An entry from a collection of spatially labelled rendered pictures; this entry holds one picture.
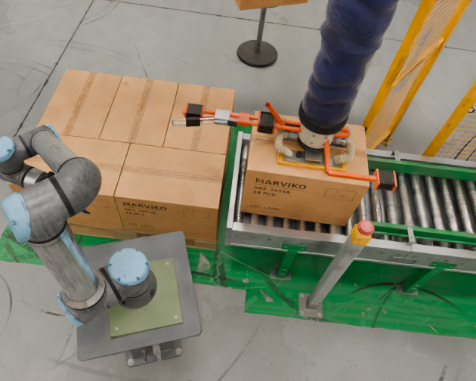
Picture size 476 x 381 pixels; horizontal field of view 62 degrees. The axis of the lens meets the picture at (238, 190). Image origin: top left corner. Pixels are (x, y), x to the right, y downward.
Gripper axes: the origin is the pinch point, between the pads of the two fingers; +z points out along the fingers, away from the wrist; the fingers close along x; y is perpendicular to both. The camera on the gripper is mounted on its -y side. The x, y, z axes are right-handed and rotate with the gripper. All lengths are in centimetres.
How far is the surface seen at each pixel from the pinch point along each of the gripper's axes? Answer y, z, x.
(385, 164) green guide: 115, 127, 38
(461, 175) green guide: 126, 174, 35
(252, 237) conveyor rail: 42, 67, 54
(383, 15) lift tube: 73, 76, -69
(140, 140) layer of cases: 81, -19, 62
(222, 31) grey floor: 285, -30, 118
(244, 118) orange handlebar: 72, 41, 0
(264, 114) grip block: 78, 49, -1
